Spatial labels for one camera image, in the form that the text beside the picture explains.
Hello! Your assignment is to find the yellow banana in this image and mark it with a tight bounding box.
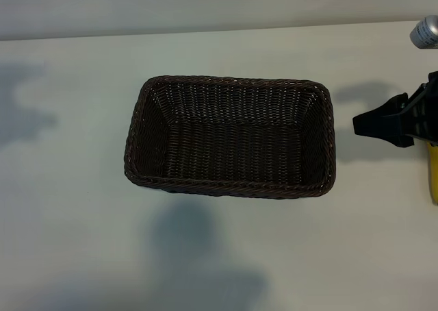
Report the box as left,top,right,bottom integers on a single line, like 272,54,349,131
425,142,438,206

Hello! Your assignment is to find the dark brown wicker basket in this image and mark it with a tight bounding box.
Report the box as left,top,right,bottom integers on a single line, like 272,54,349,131
122,73,338,201

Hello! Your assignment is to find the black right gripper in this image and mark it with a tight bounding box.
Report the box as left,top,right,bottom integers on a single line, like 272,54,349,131
352,70,438,150

